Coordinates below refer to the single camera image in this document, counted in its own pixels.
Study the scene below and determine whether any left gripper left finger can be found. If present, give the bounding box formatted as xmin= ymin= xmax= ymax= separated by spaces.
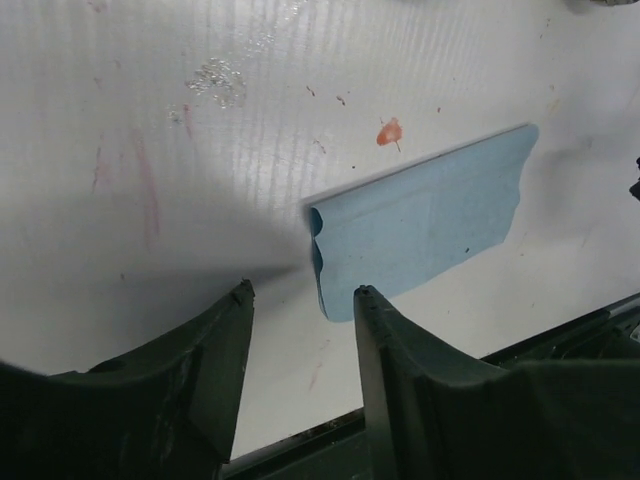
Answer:
xmin=1 ymin=280 xmax=255 ymax=479

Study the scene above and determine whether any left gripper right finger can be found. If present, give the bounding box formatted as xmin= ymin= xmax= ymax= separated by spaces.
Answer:
xmin=352 ymin=284 xmax=640 ymax=480

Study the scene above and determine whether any black mounting base rail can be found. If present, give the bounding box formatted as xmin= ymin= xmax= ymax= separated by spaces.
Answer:
xmin=219 ymin=292 xmax=640 ymax=480

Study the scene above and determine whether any blue cleaning cloth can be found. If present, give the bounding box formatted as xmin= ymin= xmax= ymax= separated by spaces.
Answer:
xmin=308 ymin=124 xmax=539 ymax=323

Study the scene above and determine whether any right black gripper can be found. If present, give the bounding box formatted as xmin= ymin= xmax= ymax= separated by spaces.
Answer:
xmin=629 ymin=158 xmax=640 ymax=201

